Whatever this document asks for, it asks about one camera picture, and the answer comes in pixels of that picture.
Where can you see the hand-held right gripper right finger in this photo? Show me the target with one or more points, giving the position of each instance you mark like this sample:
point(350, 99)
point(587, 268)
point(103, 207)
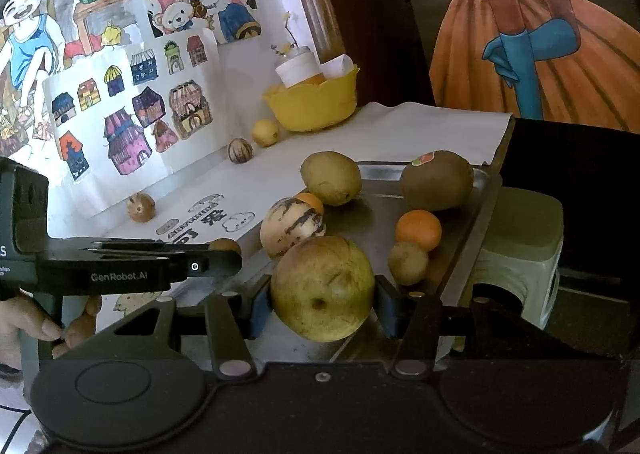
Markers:
point(387, 309)

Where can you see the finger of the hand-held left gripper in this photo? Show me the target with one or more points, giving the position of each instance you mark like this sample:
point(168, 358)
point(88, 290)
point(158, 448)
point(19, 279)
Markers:
point(150, 249)
point(200, 266)

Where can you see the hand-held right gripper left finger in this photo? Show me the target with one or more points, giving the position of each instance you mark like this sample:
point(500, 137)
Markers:
point(261, 309)

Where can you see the small brown fruit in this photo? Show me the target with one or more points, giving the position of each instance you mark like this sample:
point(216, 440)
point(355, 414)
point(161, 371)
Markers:
point(225, 245)

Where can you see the small yellow-brown round fruit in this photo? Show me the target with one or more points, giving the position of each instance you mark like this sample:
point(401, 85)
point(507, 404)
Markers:
point(408, 262)

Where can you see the large yellow-green pear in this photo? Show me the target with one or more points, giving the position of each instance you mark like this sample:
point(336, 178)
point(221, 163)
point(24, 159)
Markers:
point(322, 289)

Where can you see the large orange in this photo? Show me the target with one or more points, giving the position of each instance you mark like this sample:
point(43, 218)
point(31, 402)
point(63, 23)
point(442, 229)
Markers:
point(419, 229)

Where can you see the metal tray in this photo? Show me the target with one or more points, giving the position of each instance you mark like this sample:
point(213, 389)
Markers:
point(380, 214)

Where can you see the small orange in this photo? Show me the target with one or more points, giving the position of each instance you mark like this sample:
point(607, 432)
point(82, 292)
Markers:
point(312, 201)

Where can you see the person's left hand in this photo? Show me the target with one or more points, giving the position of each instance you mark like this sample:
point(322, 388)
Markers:
point(82, 324)

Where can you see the brown round fruit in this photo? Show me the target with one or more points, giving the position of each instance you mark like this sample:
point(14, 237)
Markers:
point(141, 207)

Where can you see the large striped pepino melon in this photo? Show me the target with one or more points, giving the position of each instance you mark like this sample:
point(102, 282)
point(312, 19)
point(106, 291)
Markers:
point(292, 229)

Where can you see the houses drawing poster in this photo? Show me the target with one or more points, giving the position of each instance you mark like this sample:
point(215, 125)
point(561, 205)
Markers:
point(125, 134)

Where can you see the small striped pepino melon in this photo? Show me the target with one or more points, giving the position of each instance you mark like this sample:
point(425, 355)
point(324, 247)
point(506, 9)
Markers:
point(240, 150)

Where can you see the brown kiwi with sticker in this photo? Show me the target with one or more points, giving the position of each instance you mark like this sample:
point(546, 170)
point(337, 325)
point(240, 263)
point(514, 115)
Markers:
point(436, 180)

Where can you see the yellow-green oval fruit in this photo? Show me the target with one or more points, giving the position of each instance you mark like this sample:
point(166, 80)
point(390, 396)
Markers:
point(331, 178)

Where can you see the green plastic stool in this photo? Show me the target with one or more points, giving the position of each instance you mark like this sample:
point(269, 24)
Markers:
point(520, 244)

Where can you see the yellow lemon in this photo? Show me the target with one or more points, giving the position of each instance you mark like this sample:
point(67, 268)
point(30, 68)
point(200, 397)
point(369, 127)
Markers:
point(265, 132)

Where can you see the yellow plastic bowl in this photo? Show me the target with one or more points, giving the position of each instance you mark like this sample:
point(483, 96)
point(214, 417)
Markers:
point(312, 106)

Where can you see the white labelled bottle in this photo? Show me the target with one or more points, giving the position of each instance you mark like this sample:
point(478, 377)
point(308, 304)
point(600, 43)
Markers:
point(298, 66)

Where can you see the white folded paper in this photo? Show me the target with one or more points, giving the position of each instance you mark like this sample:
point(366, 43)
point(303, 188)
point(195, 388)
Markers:
point(340, 66)

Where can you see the dried flower stem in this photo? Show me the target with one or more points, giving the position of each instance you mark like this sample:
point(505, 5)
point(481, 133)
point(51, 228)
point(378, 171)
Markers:
point(287, 36)

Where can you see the orange dress poster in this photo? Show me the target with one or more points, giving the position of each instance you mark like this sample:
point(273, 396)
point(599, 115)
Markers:
point(550, 34)

